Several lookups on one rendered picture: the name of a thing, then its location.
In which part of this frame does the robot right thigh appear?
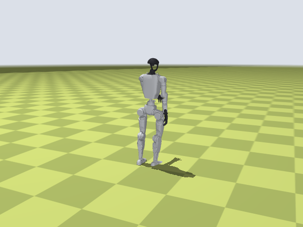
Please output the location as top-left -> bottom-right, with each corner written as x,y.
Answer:
152,109 -> 164,143

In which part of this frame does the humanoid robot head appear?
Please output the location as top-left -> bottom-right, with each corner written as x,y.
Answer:
147,58 -> 159,75

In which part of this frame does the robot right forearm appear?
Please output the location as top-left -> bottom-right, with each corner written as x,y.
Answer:
162,93 -> 168,113

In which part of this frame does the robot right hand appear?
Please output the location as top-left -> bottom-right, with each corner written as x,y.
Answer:
163,109 -> 168,126

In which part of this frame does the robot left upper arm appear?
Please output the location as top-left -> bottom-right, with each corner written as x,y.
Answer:
139,74 -> 144,90

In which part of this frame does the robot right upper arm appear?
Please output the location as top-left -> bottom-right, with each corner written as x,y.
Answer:
158,76 -> 167,98

